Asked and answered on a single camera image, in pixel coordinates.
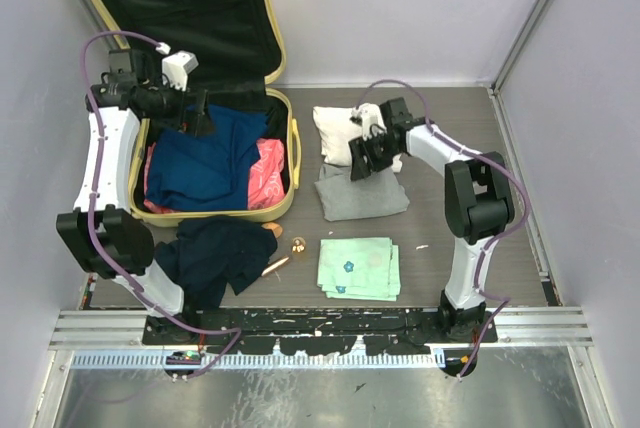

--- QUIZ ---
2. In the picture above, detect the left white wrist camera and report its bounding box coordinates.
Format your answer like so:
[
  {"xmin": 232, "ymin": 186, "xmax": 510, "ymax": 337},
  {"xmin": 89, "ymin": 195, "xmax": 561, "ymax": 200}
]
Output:
[{"xmin": 155, "ymin": 42, "xmax": 199, "ymax": 92}]

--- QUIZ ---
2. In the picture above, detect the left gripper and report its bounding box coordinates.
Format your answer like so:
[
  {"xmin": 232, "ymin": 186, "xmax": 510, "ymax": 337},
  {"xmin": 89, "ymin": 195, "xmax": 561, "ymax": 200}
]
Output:
[{"xmin": 142, "ymin": 74, "xmax": 214, "ymax": 137}]

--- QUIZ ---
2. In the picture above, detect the mint green floral cloth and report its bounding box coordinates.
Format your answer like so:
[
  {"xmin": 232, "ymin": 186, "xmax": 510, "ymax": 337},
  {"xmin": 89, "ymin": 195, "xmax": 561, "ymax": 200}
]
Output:
[{"xmin": 317, "ymin": 237, "xmax": 401, "ymax": 302}]

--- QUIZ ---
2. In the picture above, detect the pink patterned garment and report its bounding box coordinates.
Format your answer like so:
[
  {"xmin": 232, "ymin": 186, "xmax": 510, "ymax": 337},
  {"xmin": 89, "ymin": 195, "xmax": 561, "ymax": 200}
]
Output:
[{"xmin": 142, "ymin": 136, "xmax": 286, "ymax": 215}]

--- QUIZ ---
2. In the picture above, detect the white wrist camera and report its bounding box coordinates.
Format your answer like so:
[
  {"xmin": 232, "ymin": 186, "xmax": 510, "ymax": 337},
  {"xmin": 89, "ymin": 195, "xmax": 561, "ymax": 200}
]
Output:
[
  {"xmin": 155, "ymin": 42, "xmax": 199, "ymax": 92},
  {"xmin": 350, "ymin": 103, "xmax": 387, "ymax": 141}
]

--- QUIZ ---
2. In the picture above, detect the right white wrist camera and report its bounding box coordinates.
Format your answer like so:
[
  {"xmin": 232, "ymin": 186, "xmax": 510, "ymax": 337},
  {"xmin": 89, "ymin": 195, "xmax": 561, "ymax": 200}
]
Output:
[{"xmin": 350, "ymin": 103, "xmax": 387, "ymax": 141}]

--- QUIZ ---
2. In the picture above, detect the grey garment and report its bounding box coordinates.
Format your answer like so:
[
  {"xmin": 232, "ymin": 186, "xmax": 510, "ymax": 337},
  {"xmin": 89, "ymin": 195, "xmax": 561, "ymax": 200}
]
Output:
[{"xmin": 314, "ymin": 164, "xmax": 410, "ymax": 222}]

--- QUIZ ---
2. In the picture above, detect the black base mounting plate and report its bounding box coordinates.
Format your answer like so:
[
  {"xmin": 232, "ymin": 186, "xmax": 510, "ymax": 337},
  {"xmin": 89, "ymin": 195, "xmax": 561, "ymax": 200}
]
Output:
[{"xmin": 142, "ymin": 308, "xmax": 483, "ymax": 356}]

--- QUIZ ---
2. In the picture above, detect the white garment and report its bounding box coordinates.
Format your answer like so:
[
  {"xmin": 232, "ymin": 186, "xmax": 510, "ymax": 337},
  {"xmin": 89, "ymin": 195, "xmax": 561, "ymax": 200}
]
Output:
[{"xmin": 312, "ymin": 103, "xmax": 384, "ymax": 167}]

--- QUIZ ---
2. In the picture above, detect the aluminium frame rail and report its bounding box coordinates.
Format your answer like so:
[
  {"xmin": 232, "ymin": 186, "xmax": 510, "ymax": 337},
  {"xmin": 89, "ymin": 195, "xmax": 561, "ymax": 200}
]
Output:
[{"xmin": 50, "ymin": 307, "xmax": 593, "ymax": 349}]

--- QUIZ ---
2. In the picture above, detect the blue garment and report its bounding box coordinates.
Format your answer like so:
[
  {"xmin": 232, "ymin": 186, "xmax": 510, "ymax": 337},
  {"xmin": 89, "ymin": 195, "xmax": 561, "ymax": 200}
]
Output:
[{"xmin": 146, "ymin": 105, "xmax": 268, "ymax": 212}]

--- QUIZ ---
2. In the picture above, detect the white slotted cable duct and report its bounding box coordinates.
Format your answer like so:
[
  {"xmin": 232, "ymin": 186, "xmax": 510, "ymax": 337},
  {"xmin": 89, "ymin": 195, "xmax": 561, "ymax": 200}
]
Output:
[{"xmin": 70, "ymin": 349, "xmax": 445, "ymax": 370}]

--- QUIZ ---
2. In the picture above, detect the gold perfume bottle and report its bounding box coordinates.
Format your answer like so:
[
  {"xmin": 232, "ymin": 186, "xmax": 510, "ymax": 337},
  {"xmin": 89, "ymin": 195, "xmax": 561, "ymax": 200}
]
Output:
[{"xmin": 291, "ymin": 236, "xmax": 306, "ymax": 258}]

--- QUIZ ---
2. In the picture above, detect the yellow hard-shell suitcase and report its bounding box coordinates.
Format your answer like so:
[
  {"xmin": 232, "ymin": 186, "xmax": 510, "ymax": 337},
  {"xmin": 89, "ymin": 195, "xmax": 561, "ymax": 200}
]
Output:
[{"xmin": 90, "ymin": 0, "xmax": 302, "ymax": 222}]

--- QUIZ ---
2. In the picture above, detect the dark navy garment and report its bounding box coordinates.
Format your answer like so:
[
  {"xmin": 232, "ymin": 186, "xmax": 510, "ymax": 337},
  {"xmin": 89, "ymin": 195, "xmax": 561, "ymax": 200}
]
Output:
[{"xmin": 154, "ymin": 216, "xmax": 278, "ymax": 310}]

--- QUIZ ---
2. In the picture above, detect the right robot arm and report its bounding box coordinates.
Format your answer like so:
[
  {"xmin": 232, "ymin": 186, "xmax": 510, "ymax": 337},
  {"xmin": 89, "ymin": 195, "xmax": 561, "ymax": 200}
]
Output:
[{"xmin": 349, "ymin": 98, "xmax": 515, "ymax": 342}]

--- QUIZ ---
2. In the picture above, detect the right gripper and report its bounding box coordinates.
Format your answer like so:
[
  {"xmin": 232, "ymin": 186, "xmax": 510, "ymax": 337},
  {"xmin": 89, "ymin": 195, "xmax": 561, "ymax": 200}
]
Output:
[{"xmin": 348, "ymin": 131, "xmax": 400, "ymax": 182}]

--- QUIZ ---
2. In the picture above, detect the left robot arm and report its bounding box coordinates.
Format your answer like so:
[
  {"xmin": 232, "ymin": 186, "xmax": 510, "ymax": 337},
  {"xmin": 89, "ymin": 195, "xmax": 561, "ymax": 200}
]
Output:
[{"xmin": 56, "ymin": 45, "xmax": 209, "ymax": 344}]

